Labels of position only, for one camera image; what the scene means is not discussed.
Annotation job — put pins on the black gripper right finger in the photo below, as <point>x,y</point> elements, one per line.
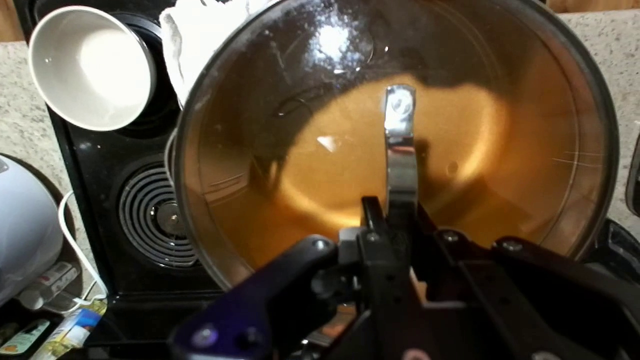
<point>532,280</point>

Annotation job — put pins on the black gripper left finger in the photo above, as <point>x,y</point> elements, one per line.
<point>266,292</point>

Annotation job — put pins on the electric coil burner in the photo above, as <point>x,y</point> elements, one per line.
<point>142,221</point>

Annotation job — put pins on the colourful paper packet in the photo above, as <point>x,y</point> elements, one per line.
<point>71,330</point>
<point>23,336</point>

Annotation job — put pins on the black electric stove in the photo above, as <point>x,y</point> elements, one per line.
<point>101,166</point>

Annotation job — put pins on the white kitchen appliance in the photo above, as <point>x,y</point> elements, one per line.
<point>23,227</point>

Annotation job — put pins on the white crumpled cloth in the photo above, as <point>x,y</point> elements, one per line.
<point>192,41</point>

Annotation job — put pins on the white ceramic bowl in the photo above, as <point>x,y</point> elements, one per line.
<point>86,72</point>

